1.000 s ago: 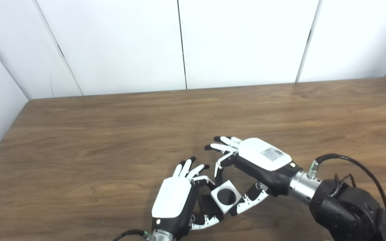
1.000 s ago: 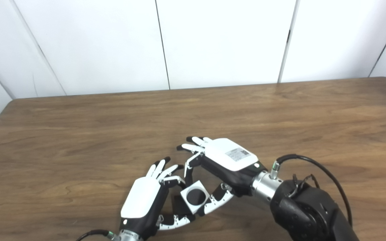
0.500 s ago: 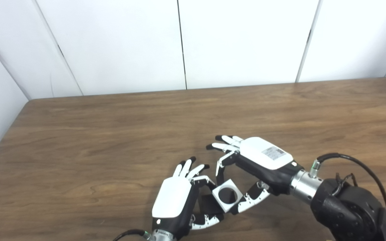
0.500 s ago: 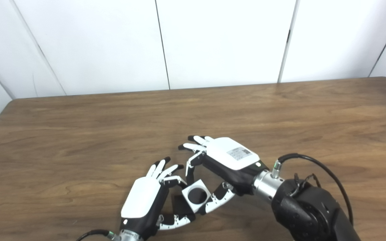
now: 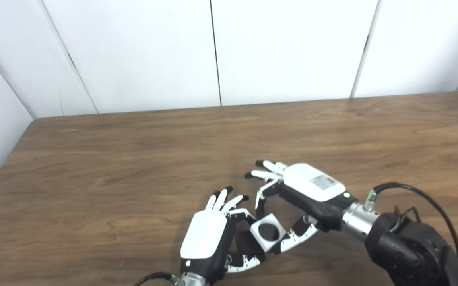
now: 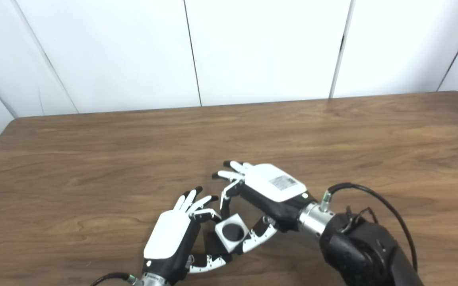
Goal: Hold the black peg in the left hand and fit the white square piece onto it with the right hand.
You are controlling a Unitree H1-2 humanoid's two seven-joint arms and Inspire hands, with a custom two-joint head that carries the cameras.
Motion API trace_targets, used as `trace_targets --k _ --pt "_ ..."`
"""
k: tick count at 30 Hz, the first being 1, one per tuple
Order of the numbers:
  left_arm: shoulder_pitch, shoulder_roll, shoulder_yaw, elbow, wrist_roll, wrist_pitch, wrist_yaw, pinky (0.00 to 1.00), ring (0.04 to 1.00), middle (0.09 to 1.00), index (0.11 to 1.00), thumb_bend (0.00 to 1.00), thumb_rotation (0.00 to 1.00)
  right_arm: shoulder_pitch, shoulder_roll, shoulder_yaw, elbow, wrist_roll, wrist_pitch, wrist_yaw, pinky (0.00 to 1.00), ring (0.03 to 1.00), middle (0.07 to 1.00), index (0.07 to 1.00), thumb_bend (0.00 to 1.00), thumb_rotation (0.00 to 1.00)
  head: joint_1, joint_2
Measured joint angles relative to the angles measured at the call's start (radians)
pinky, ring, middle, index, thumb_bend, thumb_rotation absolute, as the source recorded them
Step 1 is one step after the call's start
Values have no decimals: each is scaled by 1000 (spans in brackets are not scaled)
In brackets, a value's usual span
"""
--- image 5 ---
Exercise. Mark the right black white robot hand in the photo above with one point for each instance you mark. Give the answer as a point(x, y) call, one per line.
point(312, 186)

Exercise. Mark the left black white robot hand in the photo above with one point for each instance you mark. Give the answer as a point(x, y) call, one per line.
point(205, 234)

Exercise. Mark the white square piece with hole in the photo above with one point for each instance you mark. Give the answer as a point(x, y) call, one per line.
point(257, 234)

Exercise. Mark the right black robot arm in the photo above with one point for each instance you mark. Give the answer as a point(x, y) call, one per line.
point(408, 254)

